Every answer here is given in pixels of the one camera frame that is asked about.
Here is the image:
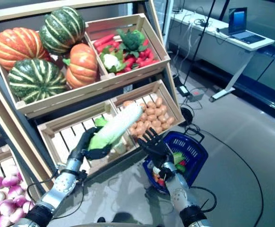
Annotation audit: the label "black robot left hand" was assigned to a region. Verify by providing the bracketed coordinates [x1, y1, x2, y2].
[68, 126, 115, 166]

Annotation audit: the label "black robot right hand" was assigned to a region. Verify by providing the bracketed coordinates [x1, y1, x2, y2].
[137, 127, 175, 167]

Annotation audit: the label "blue plastic shopping basket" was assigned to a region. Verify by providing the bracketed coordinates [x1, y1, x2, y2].
[142, 131, 209, 196]

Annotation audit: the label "green leafy vegetable piece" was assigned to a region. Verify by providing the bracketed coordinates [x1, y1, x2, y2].
[172, 152, 185, 164]

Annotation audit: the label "wooden crate with white slats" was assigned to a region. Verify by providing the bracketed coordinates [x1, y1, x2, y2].
[37, 100, 142, 175]

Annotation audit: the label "dark green vegetable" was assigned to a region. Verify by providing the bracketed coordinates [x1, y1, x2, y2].
[175, 164, 187, 175]

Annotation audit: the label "small orange carrot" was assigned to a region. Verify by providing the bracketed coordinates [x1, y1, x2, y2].
[151, 174, 168, 187]

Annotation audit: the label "wooden crate with potatoes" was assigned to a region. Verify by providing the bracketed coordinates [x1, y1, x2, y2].
[110, 79, 186, 147]

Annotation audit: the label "wooden crate with pumpkins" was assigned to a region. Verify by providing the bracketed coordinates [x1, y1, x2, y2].
[0, 39, 109, 119]

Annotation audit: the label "black power adapter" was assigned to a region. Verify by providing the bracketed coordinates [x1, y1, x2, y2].
[177, 84, 190, 97]

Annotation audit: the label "grey box with red button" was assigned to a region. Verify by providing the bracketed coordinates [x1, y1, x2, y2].
[188, 87, 204, 102]

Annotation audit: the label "green striped pumpkin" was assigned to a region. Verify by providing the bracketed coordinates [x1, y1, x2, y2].
[39, 6, 86, 56]
[8, 58, 67, 105]

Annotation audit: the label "orange pumpkin with green stem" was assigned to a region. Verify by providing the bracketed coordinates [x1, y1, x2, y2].
[62, 43, 99, 89]

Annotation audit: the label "pile of purple turnips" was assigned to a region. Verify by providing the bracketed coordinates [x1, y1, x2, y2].
[0, 145, 34, 227]

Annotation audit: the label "white cauliflower with leaves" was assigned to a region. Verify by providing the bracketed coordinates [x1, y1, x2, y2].
[99, 47, 126, 73]

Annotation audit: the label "wooden crate with carrots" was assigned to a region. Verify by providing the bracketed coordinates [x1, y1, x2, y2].
[84, 13, 171, 82]

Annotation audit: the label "green broccoli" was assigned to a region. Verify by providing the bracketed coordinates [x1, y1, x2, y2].
[116, 28, 147, 52]

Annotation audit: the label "black tripod pole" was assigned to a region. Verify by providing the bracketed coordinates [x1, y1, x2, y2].
[182, 0, 217, 87]

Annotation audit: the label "orange striped pumpkin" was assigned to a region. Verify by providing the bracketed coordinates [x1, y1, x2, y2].
[0, 27, 50, 71]

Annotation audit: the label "white desk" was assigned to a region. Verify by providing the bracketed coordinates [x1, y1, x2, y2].
[170, 9, 275, 103]

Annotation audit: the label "wooden display stand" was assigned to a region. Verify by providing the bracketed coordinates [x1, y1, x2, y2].
[0, 0, 186, 227]

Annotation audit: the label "open grey laptop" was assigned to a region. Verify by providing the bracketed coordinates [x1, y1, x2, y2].
[219, 7, 267, 45]

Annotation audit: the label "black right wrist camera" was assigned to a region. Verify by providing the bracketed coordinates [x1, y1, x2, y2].
[158, 167, 171, 183]

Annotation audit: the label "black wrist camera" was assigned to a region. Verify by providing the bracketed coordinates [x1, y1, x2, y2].
[77, 170, 88, 182]
[158, 167, 171, 183]

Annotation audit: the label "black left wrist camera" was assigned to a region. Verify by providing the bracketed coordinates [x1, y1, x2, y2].
[77, 170, 88, 182]

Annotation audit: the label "black basket pull handle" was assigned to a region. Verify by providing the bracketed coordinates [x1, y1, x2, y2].
[183, 127, 204, 144]

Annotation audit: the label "black coiled cable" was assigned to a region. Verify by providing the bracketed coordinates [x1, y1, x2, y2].
[179, 106, 195, 127]

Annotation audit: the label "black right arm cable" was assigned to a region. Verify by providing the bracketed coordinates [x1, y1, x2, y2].
[189, 186, 218, 213]

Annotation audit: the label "white hanging cables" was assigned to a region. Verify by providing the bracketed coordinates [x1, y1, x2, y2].
[175, 14, 195, 62]

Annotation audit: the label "black floor cable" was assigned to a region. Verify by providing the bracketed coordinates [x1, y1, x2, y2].
[198, 131, 265, 227]

